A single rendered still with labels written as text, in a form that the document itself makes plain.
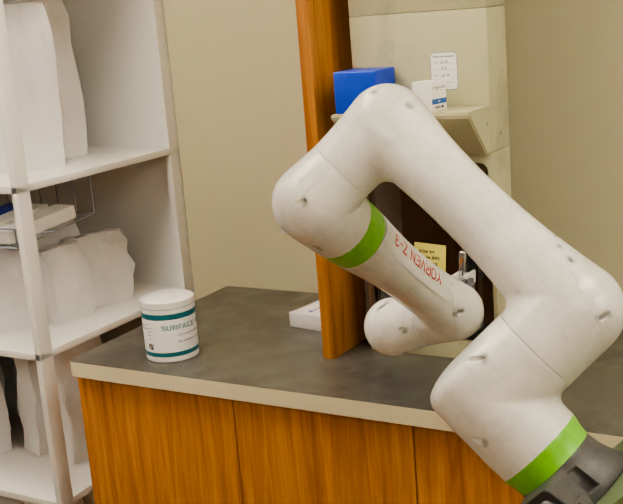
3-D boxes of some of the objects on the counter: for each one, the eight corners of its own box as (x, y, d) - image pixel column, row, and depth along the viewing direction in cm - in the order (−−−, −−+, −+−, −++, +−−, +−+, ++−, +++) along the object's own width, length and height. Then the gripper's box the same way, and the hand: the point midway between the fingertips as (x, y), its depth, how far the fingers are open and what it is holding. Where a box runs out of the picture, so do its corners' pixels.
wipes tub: (168, 343, 267) (161, 286, 263) (210, 348, 260) (204, 290, 257) (135, 360, 256) (128, 300, 253) (178, 365, 249) (171, 305, 246)
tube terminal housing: (414, 318, 271) (396, 11, 253) (537, 329, 255) (527, 2, 237) (370, 349, 250) (347, 17, 232) (501, 363, 234) (487, 7, 216)
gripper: (458, 292, 206) (501, 262, 226) (391, 282, 213) (438, 254, 233) (458, 328, 208) (500, 296, 228) (391, 318, 215) (437, 287, 235)
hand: (463, 279), depth 228 cm, fingers closed, pressing on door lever
